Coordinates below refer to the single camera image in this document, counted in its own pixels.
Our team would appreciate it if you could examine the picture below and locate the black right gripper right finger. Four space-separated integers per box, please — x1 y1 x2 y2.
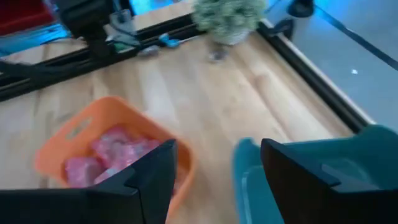
260 138 398 224

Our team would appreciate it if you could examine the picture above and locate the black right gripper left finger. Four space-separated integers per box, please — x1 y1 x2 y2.
0 139 178 224

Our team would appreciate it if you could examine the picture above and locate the pink candy pack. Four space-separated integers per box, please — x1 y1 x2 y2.
63 156 106 189
93 166 125 185
90 124 162 175

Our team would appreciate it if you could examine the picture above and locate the orange plastic bin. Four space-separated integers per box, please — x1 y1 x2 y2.
33 95 196 220

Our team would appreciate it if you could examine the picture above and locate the teal plastic bin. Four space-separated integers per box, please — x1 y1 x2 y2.
232 124 398 224

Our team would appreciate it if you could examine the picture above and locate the blue wrapped lollipop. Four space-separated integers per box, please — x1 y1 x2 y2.
158 32 200 49

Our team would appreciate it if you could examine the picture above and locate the black floor stand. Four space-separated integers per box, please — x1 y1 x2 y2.
286 0 315 19

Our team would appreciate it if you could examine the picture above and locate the green artificial potted plant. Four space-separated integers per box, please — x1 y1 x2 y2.
191 0 267 47

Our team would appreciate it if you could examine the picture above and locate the red object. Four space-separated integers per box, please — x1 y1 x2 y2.
0 0 55 35

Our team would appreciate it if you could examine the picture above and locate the black aluminium table frame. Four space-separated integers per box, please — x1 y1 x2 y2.
0 14 376 134

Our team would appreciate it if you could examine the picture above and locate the black frame corner clamp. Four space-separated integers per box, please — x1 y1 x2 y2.
267 17 295 37

